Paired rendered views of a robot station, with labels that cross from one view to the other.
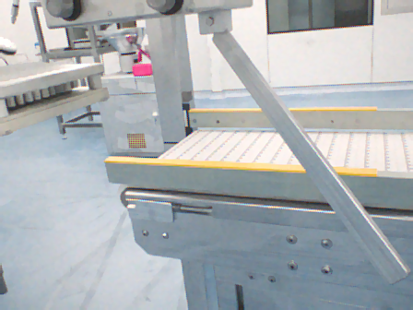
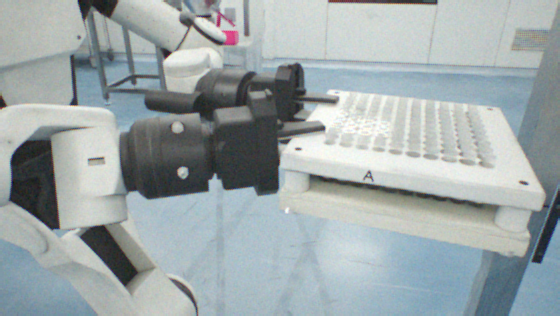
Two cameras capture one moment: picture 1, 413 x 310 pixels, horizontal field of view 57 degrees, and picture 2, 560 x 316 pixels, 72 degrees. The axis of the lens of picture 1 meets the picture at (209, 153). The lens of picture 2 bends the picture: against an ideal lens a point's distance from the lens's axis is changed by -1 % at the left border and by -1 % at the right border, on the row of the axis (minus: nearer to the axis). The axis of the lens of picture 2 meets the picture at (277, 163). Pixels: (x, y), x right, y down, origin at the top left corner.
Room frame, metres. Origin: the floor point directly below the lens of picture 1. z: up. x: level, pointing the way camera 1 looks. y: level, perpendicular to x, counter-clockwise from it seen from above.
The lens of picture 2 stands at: (0.31, 0.58, 1.26)
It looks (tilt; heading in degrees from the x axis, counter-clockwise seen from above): 27 degrees down; 351
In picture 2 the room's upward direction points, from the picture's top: straight up
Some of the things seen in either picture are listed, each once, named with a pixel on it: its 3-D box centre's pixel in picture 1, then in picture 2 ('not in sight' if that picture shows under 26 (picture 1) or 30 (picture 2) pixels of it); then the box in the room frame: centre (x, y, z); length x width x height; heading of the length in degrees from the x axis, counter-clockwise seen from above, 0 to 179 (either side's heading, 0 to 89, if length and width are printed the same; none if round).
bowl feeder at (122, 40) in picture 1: (134, 50); (210, 12); (3.54, 0.57, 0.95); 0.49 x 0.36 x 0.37; 71
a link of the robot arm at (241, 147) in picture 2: not in sight; (221, 151); (0.71, 0.58, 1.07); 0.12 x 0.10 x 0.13; 95
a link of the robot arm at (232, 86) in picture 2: not in sight; (261, 100); (0.88, 0.51, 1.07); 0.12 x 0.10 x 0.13; 55
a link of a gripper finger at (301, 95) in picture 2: not in sight; (316, 95); (0.83, 0.44, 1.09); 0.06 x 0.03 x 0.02; 55
